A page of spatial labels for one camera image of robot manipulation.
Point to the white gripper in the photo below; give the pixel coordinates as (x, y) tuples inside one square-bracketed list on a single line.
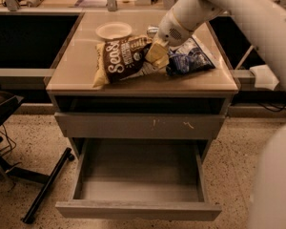
[(169, 32)]

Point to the blue chip bag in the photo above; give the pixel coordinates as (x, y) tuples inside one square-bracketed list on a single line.
[(188, 58)]

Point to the grey drawer cabinet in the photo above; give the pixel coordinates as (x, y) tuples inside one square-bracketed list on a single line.
[(71, 91)]

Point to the white paper bowl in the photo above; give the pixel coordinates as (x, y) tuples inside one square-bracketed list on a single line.
[(113, 30)]

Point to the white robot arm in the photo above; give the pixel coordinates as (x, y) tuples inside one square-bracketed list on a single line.
[(264, 24)]

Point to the crushed silver can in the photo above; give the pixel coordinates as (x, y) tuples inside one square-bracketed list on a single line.
[(152, 31)]

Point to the white chair armrest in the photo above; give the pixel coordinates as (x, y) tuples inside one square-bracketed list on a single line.
[(264, 77)]

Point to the open middle drawer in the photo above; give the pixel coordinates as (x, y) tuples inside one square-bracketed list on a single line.
[(139, 179)]

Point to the closed top drawer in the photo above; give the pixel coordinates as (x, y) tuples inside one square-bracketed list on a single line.
[(140, 126)]

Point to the brown sea salt chip bag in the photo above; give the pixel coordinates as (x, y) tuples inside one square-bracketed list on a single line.
[(122, 58)]

